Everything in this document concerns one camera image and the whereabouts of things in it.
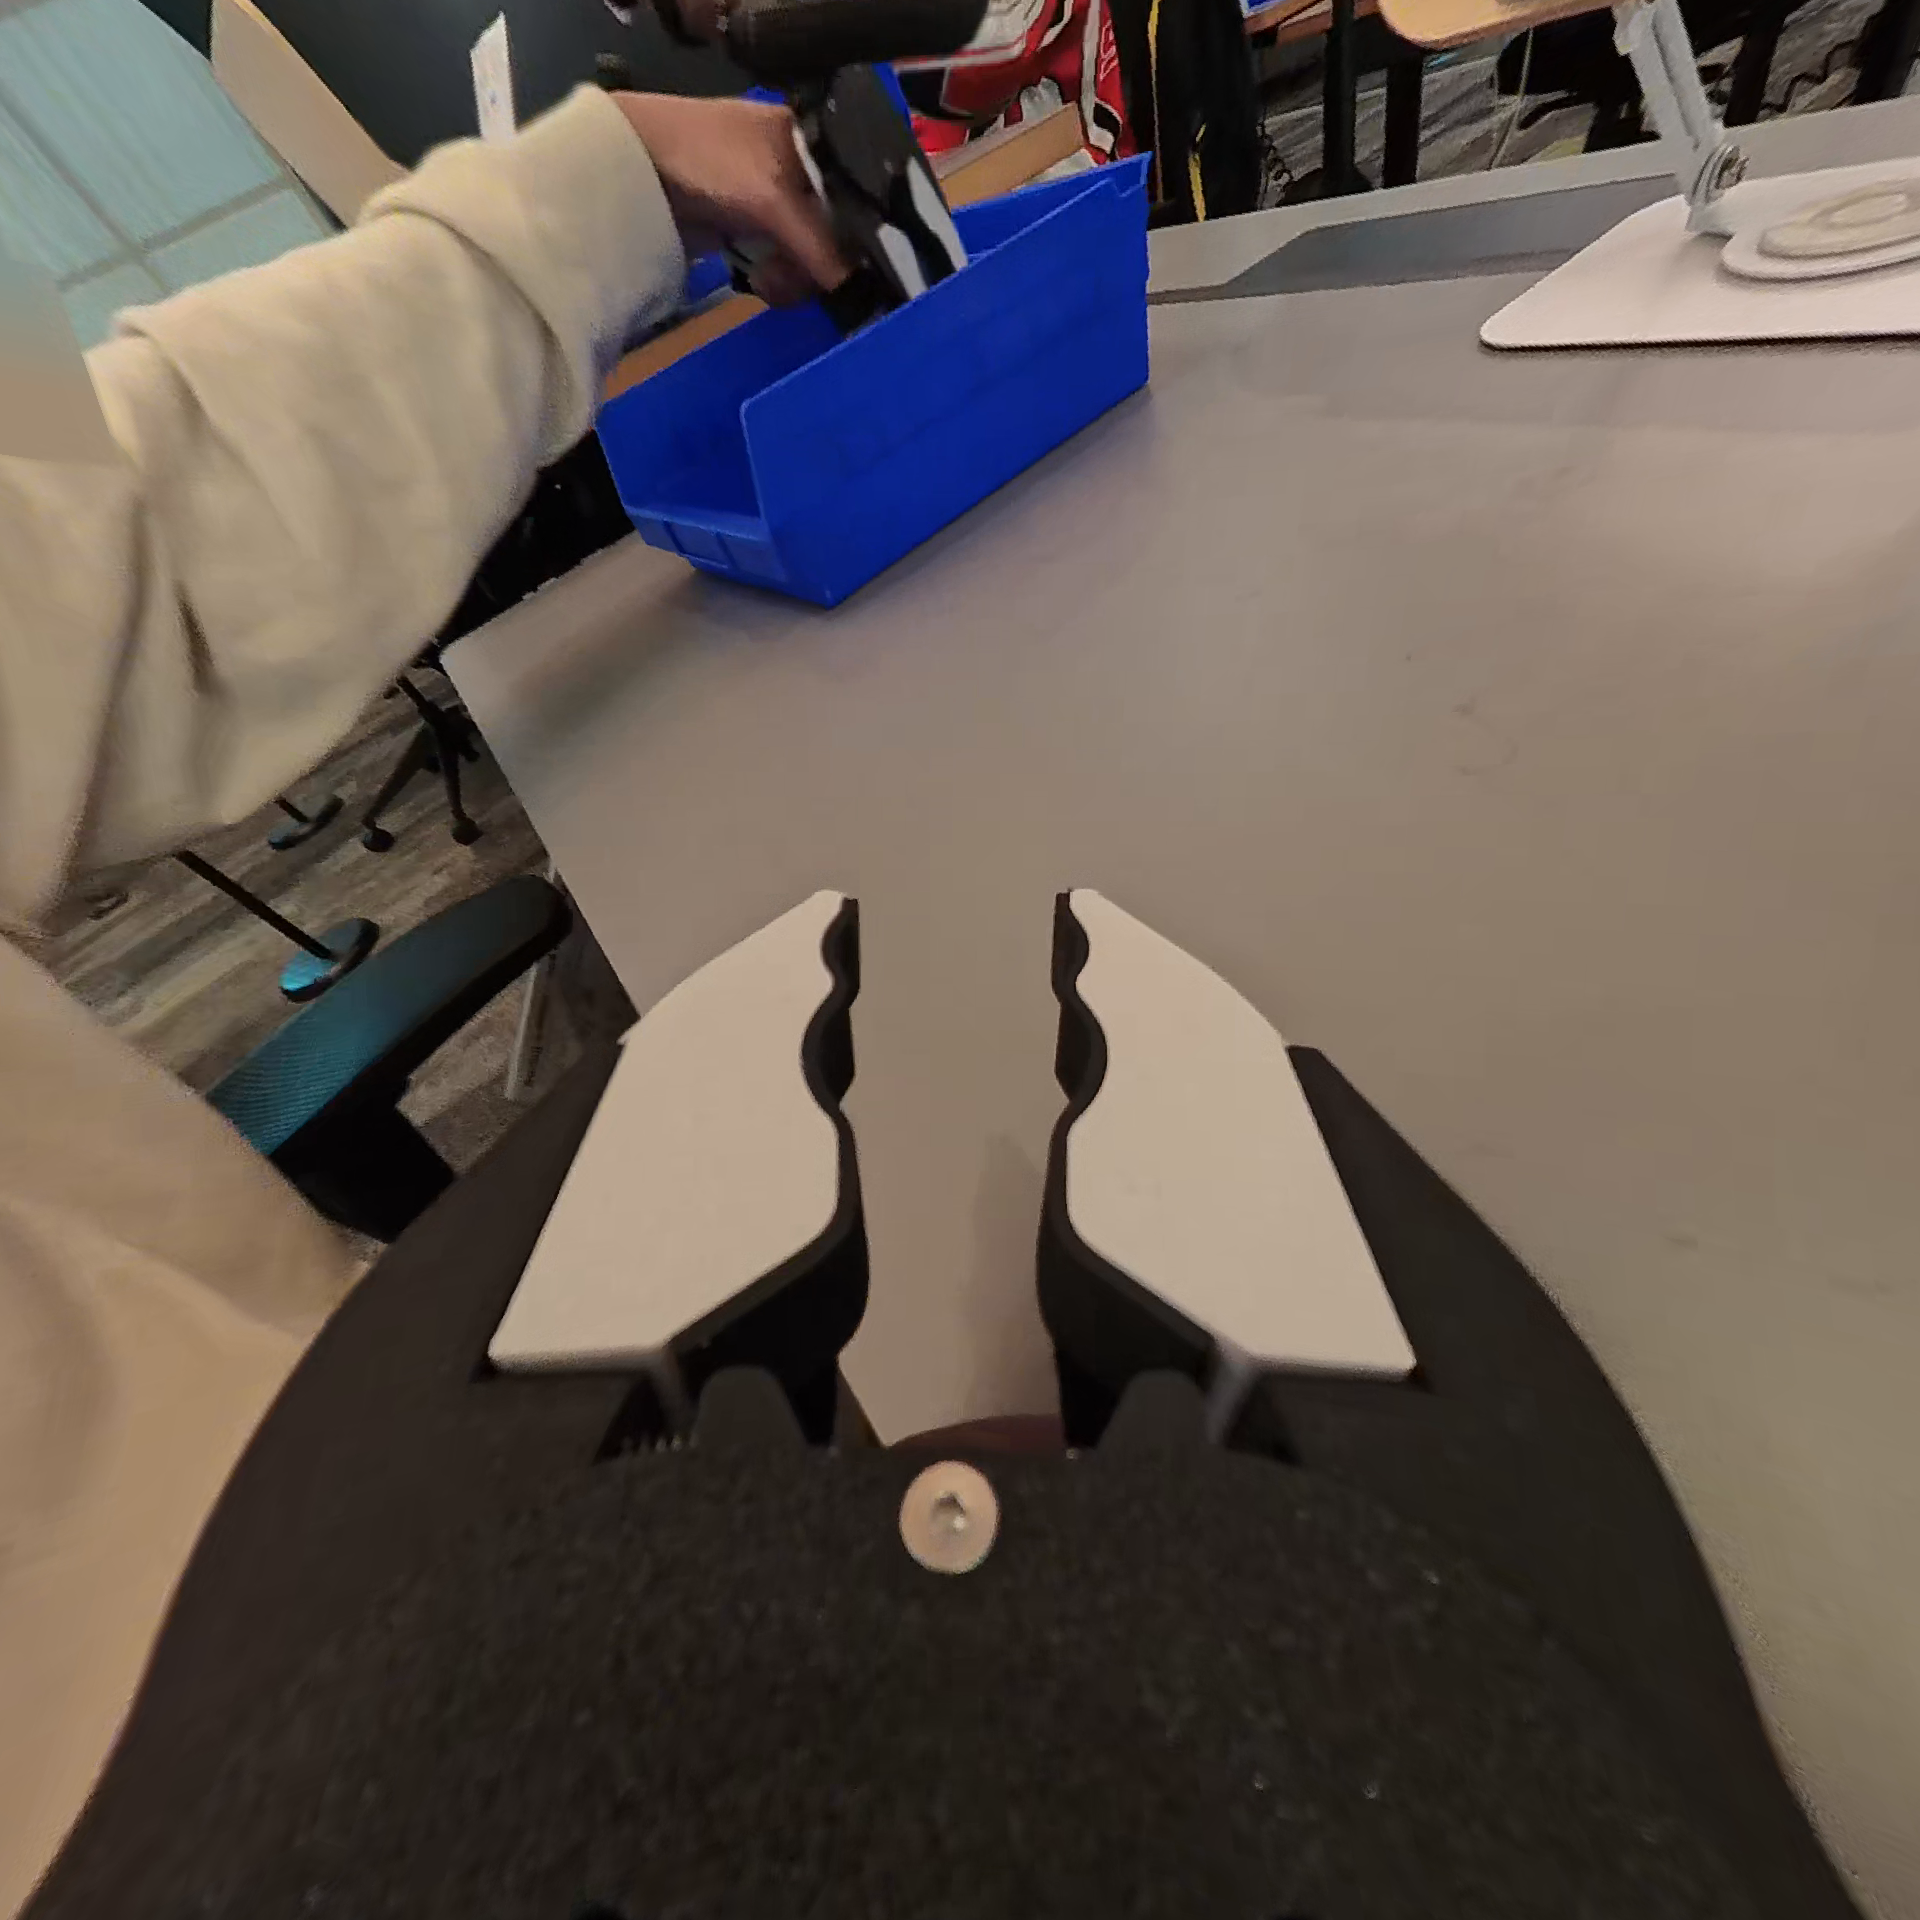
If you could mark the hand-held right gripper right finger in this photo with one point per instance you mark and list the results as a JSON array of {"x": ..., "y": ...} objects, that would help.
[{"x": 1230, "y": 1182}]

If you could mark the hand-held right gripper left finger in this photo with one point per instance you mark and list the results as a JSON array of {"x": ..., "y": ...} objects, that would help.
[{"x": 683, "y": 1182}]

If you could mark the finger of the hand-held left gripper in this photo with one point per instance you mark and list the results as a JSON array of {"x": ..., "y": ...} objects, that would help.
[{"x": 919, "y": 247}]

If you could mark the person's left forearm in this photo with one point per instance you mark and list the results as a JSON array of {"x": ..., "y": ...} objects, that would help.
[{"x": 300, "y": 450}]

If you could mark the person's left hand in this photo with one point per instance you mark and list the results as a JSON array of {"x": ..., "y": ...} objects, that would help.
[{"x": 720, "y": 164}]

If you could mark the black framed marker sign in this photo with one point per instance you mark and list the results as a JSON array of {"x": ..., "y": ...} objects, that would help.
[{"x": 529, "y": 1034}]

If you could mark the black jacket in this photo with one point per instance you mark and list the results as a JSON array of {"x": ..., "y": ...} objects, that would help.
[{"x": 1200, "y": 104}]

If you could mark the white standing card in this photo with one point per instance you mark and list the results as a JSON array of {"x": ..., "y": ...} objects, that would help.
[{"x": 493, "y": 90}]

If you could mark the black floor stand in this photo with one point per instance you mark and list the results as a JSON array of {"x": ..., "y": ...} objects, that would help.
[{"x": 329, "y": 961}]

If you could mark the black office chair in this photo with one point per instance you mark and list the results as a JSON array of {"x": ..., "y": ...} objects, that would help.
[{"x": 449, "y": 750}]

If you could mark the white folding stand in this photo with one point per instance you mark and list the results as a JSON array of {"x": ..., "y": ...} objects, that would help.
[{"x": 1620, "y": 300}]

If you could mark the black wall screen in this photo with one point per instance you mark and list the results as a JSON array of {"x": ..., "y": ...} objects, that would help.
[{"x": 420, "y": 44}]

